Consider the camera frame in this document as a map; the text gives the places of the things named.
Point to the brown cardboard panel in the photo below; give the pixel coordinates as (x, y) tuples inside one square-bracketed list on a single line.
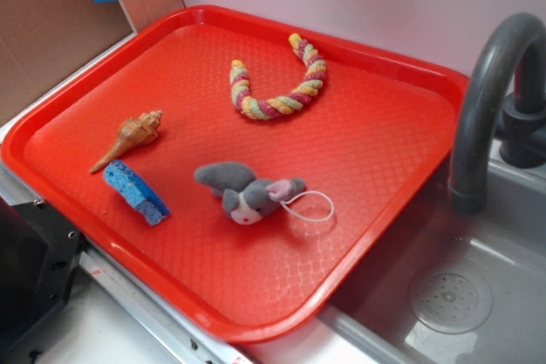
[(44, 42)]

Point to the orange conch seashell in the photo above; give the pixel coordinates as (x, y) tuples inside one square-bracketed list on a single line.
[(132, 133)]

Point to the blue sponge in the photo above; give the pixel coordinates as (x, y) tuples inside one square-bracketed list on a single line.
[(136, 192)]

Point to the red plastic tray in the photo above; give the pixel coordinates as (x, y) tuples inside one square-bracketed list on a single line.
[(378, 129)]

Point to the grey plush mouse toy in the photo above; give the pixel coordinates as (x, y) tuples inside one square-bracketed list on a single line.
[(247, 199)]

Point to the dark grey toy faucet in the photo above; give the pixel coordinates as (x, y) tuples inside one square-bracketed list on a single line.
[(505, 100)]

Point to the grey toy sink basin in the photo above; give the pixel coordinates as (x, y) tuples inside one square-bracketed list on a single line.
[(439, 287)]

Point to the multicolour twisted rope toy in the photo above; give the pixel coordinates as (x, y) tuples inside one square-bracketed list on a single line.
[(284, 94)]

